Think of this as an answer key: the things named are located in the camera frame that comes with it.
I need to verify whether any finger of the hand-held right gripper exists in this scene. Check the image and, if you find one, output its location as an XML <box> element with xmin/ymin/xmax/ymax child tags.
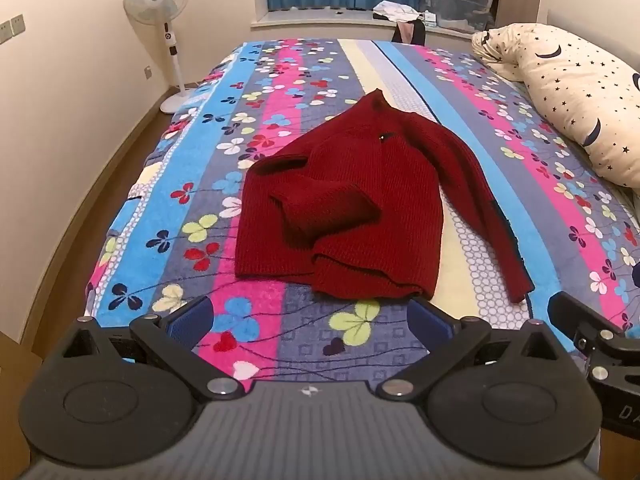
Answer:
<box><xmin>547</xmin><ymin>291</ymin><xmax>640</xmax><ymax>357</ymax></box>

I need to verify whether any dark chair with clothes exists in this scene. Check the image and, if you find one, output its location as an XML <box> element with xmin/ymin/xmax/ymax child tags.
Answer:
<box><xmin>391</xmin><ymin>20</ymin><xmax>427</xmax><ymax>44</ymax></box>

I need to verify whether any dark red knit sweater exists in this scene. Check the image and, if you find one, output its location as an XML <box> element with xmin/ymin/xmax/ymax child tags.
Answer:
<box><xmin>234</xmin><ymin>88</ymin><xmax>536</xmax><ymax>304</ymax></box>

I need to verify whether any brown box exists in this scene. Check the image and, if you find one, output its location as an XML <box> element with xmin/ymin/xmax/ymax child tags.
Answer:
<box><xmin>0</xmin><ymin>330</ymin><xmax>45</xmax><ymax>480</ymax></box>

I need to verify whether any clear plastic storage box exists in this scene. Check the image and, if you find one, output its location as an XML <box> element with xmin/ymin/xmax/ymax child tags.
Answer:
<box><xmin>417</xmin><ymin>0</ymin><xmax>498</xmax><ymax>32</ymax></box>

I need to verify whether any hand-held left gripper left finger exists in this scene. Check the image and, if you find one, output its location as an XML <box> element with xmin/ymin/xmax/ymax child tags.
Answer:
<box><xmin>62</xmin><ymin>296</ymin><xmax>246</xmax><ymax>403</ymax></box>

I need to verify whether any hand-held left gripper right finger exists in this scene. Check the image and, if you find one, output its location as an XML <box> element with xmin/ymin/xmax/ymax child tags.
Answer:
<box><xmin>375</xmin><ymin>297</ymin><xmax>561</xmax><ymax>401</ymax></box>

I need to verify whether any white cloth pile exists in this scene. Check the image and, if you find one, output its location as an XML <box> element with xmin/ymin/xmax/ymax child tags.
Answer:
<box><xmin>374</xmin><ymin>0</ymin><xmax>422</xmax><ymax>23</ymax></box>

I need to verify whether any cream star print pillow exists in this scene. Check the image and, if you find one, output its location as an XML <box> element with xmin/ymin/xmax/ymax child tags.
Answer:
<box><xmin>471</xmin><ymin>22</ymin><xmax>640</xmax><ymax>188</ymax></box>

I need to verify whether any striped floral blanket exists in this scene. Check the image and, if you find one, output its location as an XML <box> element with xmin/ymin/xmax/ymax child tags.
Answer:
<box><xmin>85</xmin><ymin>37</ymin><xmax>640</xmax><ymax>392</ymax></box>

